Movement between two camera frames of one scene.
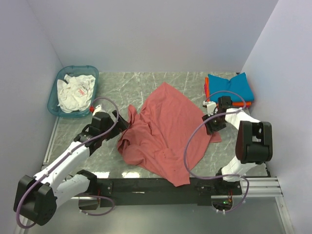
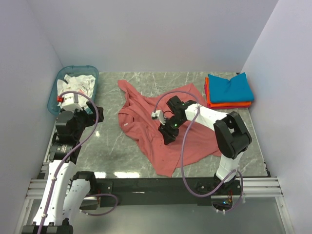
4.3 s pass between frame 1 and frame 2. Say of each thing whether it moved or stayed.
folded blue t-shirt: stayed
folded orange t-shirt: stayed
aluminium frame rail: stayed
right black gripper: moved
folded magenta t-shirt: stayed
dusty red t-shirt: moved
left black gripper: moved
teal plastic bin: stayed
